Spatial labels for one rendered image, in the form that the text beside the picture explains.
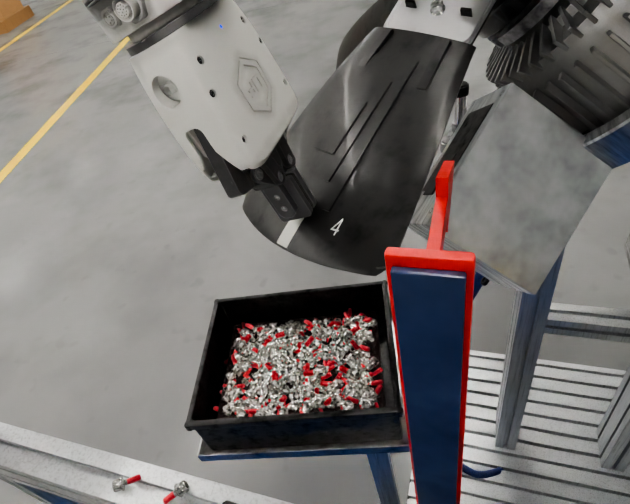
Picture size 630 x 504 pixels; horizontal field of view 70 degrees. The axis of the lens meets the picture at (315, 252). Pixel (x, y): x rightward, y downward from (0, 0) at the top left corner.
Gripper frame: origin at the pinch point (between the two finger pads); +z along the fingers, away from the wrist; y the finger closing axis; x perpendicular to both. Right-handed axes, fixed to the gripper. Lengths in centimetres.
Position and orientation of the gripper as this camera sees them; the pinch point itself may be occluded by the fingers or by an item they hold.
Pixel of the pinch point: (288, 195)
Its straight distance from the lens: 38.8
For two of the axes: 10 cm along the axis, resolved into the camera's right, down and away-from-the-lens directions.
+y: 2.8, -7.0, 6.5
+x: -8.4, 1.5, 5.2
